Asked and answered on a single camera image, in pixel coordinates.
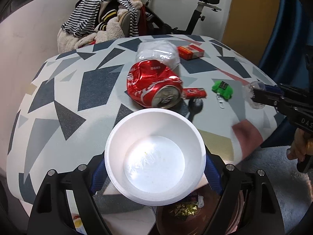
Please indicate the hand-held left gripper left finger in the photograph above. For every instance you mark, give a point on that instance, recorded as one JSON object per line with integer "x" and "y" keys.
{"x": 97, "y": 178}

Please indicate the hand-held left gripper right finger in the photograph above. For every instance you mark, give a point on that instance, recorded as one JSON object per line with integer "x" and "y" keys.
{"x": 214, "y": 173}

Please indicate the red cigarette box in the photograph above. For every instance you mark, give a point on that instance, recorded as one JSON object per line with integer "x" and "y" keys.
{"x": 190, "y": 52}

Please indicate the black plastic spoon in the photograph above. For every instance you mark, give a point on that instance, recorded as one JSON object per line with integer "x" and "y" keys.
{"x": 195, "y": 106}

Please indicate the white plastic bag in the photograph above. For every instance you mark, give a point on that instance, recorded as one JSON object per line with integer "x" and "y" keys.
{"x": 159, "y": 51}

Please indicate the person's right hand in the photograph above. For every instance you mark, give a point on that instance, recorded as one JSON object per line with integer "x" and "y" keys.
{"x": 297, "y": 144}

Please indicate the red garment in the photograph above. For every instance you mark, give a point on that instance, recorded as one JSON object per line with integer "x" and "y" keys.
{"x": 142, "y": 14}

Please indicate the brown trash bin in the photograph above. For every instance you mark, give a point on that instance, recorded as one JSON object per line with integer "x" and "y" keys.
{"x": 166, "y": 221}

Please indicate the white foam bowl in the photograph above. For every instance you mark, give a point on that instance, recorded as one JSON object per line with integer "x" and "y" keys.
{"x": 154, "y": 161}

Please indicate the blue curtain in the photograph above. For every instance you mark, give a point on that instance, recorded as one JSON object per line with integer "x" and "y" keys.
{"x": 288, "y": 29}

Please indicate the gold foil wrapper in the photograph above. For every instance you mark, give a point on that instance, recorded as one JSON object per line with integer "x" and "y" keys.
{"x": 183, "y": 209}

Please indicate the colourful printed packet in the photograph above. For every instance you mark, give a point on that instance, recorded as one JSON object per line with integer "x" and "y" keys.
{"x": 78, "y": 224}

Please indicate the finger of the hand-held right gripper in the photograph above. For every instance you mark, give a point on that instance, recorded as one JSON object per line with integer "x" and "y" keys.
{"x": 265, "y": 96}
{"x": 271, "y": 87}

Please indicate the clear plastic cup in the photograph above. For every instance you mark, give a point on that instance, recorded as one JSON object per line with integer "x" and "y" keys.
{"x": 249, "y": 89}

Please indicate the black yellow-striped jacket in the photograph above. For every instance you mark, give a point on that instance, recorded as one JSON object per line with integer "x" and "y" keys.
{"x": 107, "y": 14}

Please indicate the crushed red soda can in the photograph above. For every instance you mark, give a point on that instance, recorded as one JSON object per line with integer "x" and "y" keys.
{"x": 149, "y": 78}

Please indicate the black exercise bike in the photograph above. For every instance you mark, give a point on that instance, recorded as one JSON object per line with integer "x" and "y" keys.
{"x": 195, "y": 19}

